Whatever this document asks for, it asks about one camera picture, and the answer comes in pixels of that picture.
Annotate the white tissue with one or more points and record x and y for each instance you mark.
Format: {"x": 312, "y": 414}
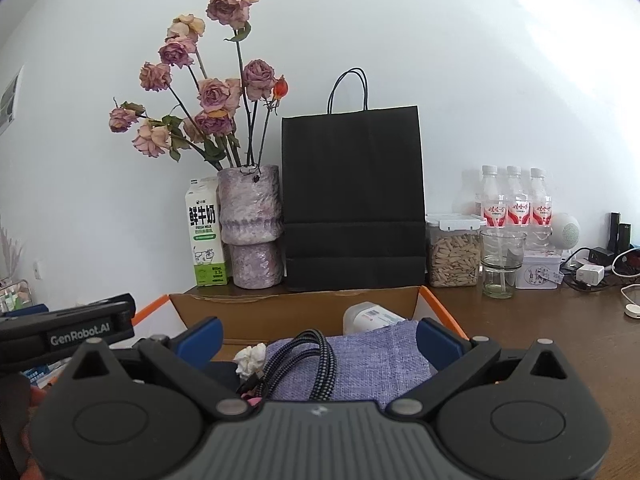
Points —
{"x": 250, "y": 357}

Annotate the white tin box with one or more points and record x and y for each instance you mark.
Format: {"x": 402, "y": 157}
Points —
{"x": 535, "y": 272}

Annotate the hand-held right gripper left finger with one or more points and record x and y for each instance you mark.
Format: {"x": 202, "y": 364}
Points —
{"x": 202, "y": 337}

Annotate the clear snack bag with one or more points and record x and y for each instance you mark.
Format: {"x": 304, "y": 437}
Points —
{"x": 452, "y": 260}

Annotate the white wall outlet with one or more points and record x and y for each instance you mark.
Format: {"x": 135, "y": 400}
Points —
{"x": 36, "y": 270}

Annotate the purple cloth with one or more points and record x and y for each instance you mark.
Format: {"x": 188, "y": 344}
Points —
{"x": 370, "y": 360}

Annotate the black upright charger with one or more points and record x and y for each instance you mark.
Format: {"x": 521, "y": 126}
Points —
{"x": 614, "y": 232}
{"x": 625, "y": 237}

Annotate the red cardboard box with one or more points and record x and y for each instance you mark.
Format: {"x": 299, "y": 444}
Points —
{"x": 280, "y": 310}

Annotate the pale purple dried plant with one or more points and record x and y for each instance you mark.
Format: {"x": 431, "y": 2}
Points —
{"x": 10, "y": 250}

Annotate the purple textured vase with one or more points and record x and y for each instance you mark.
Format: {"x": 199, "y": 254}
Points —
{"x": 250, "y": 210}

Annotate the red label water bottle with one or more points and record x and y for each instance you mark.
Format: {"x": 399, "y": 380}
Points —
{"x": 517, "y": 205}
{"x": 541, "y": 207}
{"x": 492, "y": 205}

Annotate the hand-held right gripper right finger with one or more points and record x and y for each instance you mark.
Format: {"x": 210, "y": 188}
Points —
{"x": 437, "y": 342}

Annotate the white power adapter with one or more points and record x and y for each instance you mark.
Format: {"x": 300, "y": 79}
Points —
{"x": 590, "y": 275}

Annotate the white cotton swab container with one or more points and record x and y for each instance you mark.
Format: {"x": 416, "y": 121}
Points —
{"x": 372, "y": 316}

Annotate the wall poster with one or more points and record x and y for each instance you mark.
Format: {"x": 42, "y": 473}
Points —
{"x": 10, "y": 102}

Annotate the white round speaker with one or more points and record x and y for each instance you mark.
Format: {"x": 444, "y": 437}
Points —
{"x": 566, "y": 230}

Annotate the black power adapter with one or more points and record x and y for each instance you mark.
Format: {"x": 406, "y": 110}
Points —
{"x": 602, "y": 255}

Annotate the white green milk carton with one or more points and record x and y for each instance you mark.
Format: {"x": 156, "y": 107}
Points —
{"x": 205, "y": 240}

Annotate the person's left hand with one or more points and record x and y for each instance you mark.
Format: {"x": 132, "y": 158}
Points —
{"x": 34, "y": 396}

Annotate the black paper bag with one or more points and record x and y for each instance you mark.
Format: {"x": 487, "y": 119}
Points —
{"x": 350, "y": 185}

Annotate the dark navy pouch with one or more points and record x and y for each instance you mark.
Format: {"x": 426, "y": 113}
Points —
{"x": 222, "y": 375}

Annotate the dried pink rose bouquet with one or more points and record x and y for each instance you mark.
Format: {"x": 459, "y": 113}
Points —
{"x": 215, "y": 95}

